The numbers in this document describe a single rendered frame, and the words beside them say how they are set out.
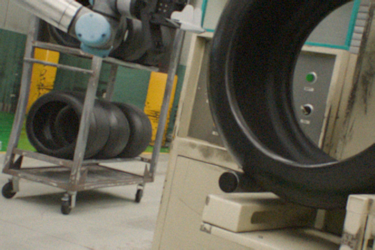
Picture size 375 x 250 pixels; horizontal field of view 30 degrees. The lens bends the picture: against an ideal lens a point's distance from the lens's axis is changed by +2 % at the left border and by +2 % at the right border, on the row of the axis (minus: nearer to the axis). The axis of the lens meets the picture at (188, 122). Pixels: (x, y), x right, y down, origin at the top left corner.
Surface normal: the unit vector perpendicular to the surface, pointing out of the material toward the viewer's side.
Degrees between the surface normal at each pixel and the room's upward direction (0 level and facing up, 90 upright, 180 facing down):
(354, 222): 90
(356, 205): 90
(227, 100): 96
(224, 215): 90
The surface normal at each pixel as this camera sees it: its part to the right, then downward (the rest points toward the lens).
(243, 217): 0.79, 0.18
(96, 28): 0.02, 0.06
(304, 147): -0.47, -0.20
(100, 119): 0.88, -0.25
